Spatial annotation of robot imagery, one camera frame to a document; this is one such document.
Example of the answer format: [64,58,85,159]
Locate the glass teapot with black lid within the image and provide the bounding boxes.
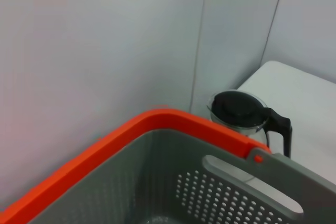
[206,89,292,158]

